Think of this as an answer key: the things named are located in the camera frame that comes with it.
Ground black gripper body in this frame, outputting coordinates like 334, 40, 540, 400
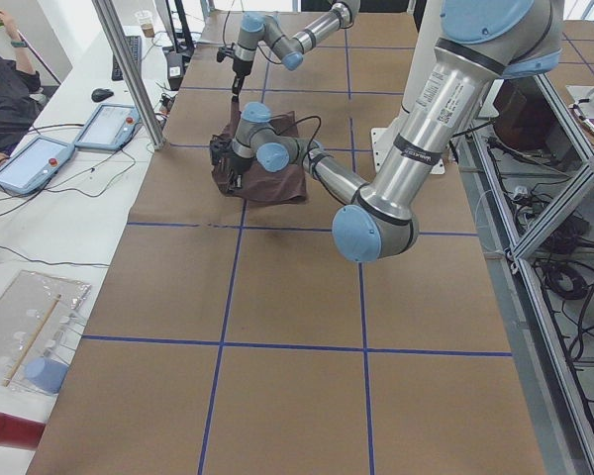
216, 44, 250, 78
209, 138, 233, 171

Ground dark brown t-shirt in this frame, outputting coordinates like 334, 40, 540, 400
211, 103, 308, 206

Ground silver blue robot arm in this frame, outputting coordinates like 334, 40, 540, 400
217, 0, 360, 103
210, 1, 563, 262

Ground black keyboard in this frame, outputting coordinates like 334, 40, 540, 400
111, 34, 144, 83

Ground far teach pendant tablet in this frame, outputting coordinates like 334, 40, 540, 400
73, 103, 140, 151

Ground teach pendant tablet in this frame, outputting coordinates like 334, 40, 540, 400
0, 136, 75, 195
73, 103, 140, 151

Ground black computer mouse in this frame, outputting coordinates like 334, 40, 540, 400
91, 88, 114, 103

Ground near teach pendant tablet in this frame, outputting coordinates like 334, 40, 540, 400
0, 136, 75, 195

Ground seated person dark shirt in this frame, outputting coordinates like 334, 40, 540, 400
0, 10, 42, 166

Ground light blue plastic cup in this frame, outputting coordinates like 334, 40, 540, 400
25, 357, 68, 394

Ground red cylinder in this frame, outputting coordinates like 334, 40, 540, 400
0, 412, 46, 450

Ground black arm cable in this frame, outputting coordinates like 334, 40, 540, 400
271, 114, 328, 169

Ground aluminium frame post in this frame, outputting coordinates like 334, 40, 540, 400
92, 0, 165, 150

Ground aluminium frame rail structure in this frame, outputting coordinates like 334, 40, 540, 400
451, 63, 594, 474

